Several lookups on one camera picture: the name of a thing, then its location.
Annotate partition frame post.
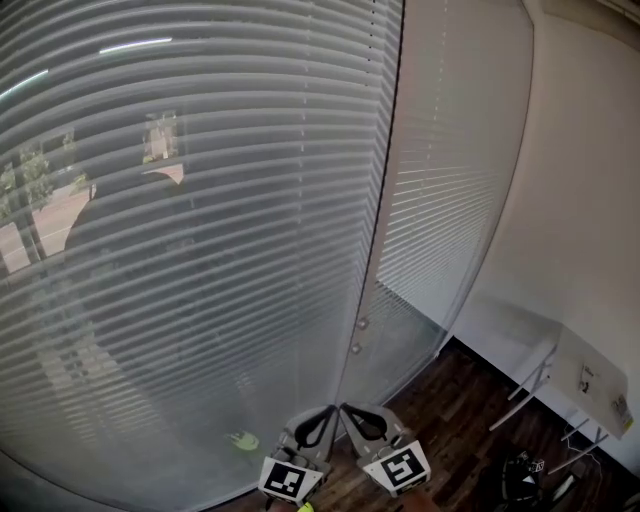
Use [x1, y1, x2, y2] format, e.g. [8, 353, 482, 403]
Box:
[333, 0, 407, 412]

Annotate yellow edged packet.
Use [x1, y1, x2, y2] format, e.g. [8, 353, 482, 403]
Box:
[610, 394, 630, 432]

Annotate small printed paper sheet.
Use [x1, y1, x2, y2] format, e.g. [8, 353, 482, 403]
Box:
[579, 362, 599, 396]

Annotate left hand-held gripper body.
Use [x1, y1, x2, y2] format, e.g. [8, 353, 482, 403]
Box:
[258, 428, 332, 505]

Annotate white window blinds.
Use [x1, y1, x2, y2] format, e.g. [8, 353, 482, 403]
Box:
[0, 0, 402, 507]

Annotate white folding table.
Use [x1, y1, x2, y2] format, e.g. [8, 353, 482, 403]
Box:
[489, 319, 630, 476]

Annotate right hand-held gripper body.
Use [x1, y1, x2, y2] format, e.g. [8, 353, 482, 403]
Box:
[362, 421, 432, 497]

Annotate person's right forearm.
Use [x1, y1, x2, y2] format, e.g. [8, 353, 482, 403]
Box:
[402, 492, 437, 512]

